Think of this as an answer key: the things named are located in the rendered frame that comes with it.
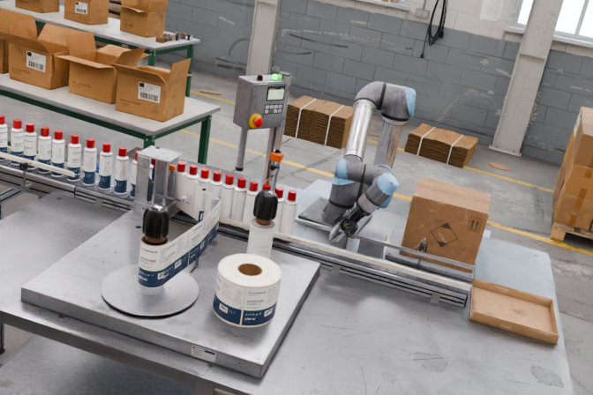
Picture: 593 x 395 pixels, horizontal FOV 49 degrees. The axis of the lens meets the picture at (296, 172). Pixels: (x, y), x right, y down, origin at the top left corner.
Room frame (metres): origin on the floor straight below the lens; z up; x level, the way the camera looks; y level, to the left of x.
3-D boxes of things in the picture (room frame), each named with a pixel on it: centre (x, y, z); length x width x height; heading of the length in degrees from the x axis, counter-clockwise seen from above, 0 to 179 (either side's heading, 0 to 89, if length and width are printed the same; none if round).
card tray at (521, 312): (2.12, -0.87, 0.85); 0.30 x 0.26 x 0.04; 77
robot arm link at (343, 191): (2.65, -0.23, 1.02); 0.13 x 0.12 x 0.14; 85
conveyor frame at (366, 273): (2.34, 0.10, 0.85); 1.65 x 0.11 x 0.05; 77
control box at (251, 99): (2.45, 0.18, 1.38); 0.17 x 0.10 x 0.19; 132
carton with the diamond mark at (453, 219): (2.49, -0.65, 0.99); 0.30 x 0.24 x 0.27; 76
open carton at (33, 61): (4.25, 1.81, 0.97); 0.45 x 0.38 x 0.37; 163
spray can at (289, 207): (2.32, 0.00, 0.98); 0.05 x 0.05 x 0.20
